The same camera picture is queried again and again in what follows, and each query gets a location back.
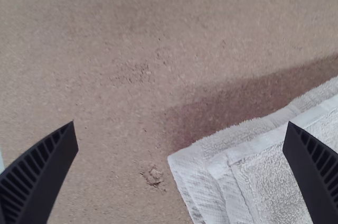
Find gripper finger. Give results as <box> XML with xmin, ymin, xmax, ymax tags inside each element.
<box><xmin>282</xmin><ymin>121</ymin><xmax>338</xmax><ymax>224</ymax></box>
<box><xmin>0</xmin><ymin>120</ymin><xmax>79</xmax><ymax>224</ymax></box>

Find pale towel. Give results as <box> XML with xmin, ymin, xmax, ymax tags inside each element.
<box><xmin>167</xmin><ymin>75</ymin><xmax>338</xmax><ymax>224</ymax></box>

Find cork mat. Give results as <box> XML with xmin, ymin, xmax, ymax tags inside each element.
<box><xmin>0</xmin><ymin>0</ymin><xmax>338</xmax><ymax>224</ymax></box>

